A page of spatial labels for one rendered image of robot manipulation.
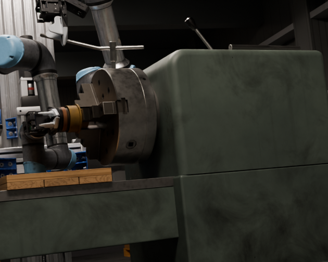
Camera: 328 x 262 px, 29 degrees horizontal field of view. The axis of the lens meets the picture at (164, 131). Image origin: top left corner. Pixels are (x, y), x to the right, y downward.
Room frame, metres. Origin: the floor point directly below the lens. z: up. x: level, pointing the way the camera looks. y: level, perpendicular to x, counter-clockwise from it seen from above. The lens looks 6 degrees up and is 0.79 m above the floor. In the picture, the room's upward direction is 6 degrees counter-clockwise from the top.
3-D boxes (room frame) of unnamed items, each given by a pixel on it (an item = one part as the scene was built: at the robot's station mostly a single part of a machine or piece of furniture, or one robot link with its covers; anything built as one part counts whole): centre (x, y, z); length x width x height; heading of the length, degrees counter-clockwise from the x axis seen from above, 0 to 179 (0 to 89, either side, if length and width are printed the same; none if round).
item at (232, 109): (2.24, -0.21, 1.06); 0.59 x 0.48 x 0.39; 115
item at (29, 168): (2.21, 0.45, 0.98); 0.11 x 0.08 x 0.11; 146
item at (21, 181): (1.94, 0.37, 0.88); 0.36 x 0.30 x 0.04; 25
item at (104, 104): (1.93, 0.18, 1.09); 0.12 x 0.11 x 0.05; 25
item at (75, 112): (1.99, 0.28, 1.08); 0.09 x 0.09 x 0.09; 25
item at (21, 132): (2.20, 0.46, 1.08); 0.11 x 0.08 x 0.09; 24
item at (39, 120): (2.05, 0.40, 1.08); 0.12 x 0.09 x 0.08; 24
